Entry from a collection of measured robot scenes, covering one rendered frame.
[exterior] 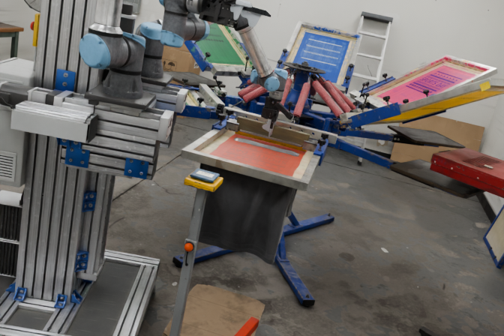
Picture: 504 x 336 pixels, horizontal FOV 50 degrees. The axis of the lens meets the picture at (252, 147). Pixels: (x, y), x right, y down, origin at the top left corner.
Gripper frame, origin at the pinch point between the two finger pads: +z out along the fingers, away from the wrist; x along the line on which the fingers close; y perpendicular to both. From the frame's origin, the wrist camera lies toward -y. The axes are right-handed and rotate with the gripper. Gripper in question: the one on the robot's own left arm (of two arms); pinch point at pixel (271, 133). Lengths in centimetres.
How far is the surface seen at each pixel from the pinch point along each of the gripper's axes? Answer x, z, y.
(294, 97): -77, -9, 1
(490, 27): -412, -87, -166
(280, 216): 52, 24, -20
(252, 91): -71, -8, 30
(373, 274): -80, 101, -82
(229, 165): 61, 3, 7
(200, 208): 81, 18, 11
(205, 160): 61, 4, 18
